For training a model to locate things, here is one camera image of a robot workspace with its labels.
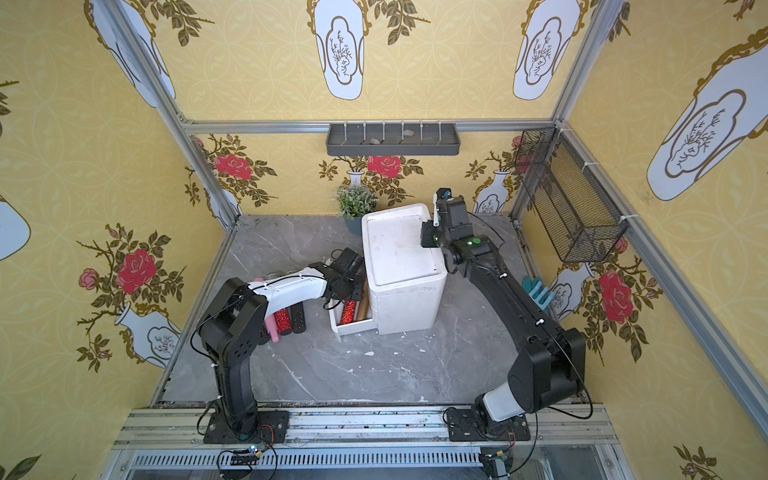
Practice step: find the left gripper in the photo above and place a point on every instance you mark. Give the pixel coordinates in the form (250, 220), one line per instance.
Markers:
(352, 287)

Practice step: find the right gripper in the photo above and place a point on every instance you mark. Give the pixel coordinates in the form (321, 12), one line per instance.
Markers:
(430, 235)

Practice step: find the gold microphone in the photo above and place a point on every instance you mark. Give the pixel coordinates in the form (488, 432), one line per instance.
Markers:
(364, 304)

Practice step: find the black glitter microphone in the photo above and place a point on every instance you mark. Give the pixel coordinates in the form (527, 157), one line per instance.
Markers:
(298, 319)

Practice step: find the white drawer cabinet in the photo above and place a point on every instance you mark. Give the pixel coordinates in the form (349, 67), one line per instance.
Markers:
(406, 281)

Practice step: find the pink microphone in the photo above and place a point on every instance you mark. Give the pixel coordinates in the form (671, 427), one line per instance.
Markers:
(269, 320)

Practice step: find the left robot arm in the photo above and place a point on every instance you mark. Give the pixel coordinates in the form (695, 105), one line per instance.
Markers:
(235, 318)

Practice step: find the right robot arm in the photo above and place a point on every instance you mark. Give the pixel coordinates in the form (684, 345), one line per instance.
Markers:
(550, 362)

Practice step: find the small potted green plant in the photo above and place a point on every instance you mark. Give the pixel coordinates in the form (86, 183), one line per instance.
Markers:
(355, 201)

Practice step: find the teal plastic rack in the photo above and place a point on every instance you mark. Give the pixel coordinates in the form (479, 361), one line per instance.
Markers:
(541, 294)

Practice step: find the grey wall shelf tray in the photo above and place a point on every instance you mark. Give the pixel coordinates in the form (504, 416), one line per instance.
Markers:
(393, 138)

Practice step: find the black wire mesh basket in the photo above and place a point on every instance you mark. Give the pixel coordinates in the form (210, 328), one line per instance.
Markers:
(583, 223)

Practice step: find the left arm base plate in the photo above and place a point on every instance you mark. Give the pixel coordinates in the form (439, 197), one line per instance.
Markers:
(268, 426)

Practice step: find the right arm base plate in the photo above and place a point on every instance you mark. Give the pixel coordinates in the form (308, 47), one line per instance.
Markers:
(470, 425)

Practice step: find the aluminium front rail frame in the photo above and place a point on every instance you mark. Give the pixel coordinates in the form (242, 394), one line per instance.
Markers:
(575, 441)

